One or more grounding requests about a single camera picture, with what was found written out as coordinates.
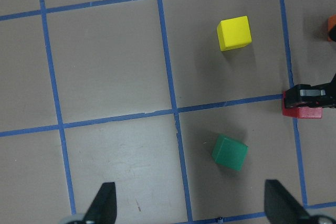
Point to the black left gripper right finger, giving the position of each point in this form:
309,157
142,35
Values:
280,206

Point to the green wooden block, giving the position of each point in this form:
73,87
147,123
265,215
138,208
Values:
229,152

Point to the red wooden block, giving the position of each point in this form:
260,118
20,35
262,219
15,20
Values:
301,112

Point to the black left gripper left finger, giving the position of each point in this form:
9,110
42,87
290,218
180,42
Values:
103,209

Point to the yellow wooden block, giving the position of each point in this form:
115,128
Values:
234,33

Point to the orange wooden block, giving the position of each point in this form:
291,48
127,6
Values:
331,28

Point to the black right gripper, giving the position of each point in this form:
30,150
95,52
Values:
304,95

